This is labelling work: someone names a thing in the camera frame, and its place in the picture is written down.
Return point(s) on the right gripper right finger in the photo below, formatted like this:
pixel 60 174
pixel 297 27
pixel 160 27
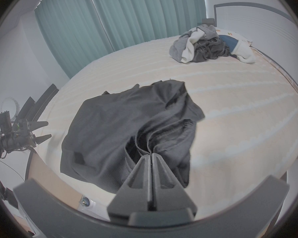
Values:
pixel 168 194

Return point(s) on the blue-green curtain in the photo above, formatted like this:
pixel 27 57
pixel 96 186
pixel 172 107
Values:
pixel 69 33
pixel 149 11

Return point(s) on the pile of clothes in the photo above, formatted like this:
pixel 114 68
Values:
pixel 206 48

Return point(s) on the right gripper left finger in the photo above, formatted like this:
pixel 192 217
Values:
pixel 136 194

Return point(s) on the bed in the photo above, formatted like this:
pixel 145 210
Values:
pixel 238 103

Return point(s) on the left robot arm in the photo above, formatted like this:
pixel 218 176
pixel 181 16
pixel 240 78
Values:
pixel 5 137

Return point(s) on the round white framed mirror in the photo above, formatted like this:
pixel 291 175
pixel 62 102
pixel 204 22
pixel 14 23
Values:
pixel 11 105

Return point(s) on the grey bedside table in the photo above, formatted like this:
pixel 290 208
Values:
pixel 208 22

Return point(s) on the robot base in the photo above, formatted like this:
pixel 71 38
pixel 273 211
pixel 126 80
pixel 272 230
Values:
pixel 91 203

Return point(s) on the white printed pillow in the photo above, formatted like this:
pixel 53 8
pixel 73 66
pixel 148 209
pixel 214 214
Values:
pixel 234 35

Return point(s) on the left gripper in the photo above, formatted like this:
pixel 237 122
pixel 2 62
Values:
pixel 27 135

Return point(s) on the black T-shirt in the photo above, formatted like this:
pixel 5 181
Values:
pixel 114 128

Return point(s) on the black chest of drawers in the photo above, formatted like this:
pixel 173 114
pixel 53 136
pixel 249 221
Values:
pixel 39 100

